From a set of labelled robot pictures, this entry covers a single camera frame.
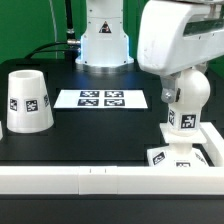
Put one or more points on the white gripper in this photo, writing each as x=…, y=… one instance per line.
x=176, y=35

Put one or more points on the white lamp bulb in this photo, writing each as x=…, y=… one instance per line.
x=184, y=114

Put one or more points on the white lamp base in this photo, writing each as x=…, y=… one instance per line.
x=179, y=152

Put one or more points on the white lamp shade cone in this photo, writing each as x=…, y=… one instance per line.
x=28, y=107

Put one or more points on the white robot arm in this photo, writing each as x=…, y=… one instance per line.
x=105, y=45

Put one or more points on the white marker sheet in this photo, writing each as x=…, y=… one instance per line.
x=101, y=99

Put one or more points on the white part at left edge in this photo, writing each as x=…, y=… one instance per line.
x=1, y=132

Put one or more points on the white table border frame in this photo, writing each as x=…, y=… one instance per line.
x=112, y=180

